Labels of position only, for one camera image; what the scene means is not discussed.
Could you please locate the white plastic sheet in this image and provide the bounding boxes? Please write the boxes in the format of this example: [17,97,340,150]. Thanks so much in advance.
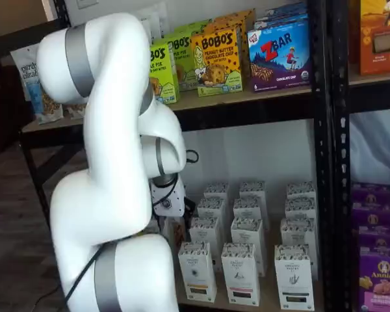
[349,109,390,187]

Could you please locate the purple Annie's snack box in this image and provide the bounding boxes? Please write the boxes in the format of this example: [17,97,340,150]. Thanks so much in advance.
[350,204,390,228]
[350,182,390,209]
[357,226,390,251]
[359,246,390,312]

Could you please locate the yellow Bobo's peanut butter box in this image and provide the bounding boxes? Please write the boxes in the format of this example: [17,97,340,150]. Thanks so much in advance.
[211,15,250,88]
[190,27,244,98]
[214,8,257,82]

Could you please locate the black metal shelf rack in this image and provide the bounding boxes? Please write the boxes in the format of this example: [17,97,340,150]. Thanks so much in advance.
[0,0,334,312]
[330,0,390,312]

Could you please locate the white box pink strip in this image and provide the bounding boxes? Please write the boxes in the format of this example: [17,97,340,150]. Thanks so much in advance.
[239,181,267,200]
[230,216,267,277]
[220,242,261,306]
[233,196,269,222]

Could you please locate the orange snack box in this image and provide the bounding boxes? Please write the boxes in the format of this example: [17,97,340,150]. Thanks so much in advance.
[349,0,390,77]

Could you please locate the white box yellow strip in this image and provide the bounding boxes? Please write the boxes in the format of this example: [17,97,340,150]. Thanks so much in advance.
[177,242,218,304]
[188,216,222,248]
[197,197,227,222]
[203,182,231,201]

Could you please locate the white box dark strip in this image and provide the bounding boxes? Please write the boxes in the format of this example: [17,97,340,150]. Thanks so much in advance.
[286,181,317,201]
[274,244,314,311]
[280,217,319,280]
[285,198,318,220]

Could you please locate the green Bobo's apple pie box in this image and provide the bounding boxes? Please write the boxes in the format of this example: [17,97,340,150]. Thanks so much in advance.
[174,18,214,35]
[164,31,199,92]
[149,44,180,105]

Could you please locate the blue label granola bag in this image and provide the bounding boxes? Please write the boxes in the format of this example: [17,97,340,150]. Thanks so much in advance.
[10,44,65,125]

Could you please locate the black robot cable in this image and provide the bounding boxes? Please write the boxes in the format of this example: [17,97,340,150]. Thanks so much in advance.
[63,149,200,305]

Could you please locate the blue purple Zbar box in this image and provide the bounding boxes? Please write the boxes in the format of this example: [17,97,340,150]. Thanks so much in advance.
[253,12,309,31]
[246,21,312,93]
[263,1,309,16]

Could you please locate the white granola bag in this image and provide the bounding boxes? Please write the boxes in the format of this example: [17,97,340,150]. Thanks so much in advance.
[148,2,168,43]
[140,18,154,46]

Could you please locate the dark brown furniture piece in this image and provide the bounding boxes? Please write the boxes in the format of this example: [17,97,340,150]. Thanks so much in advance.
[0,64,32,157]

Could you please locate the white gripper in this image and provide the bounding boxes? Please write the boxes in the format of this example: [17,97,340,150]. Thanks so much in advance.
[150,180,196,231]

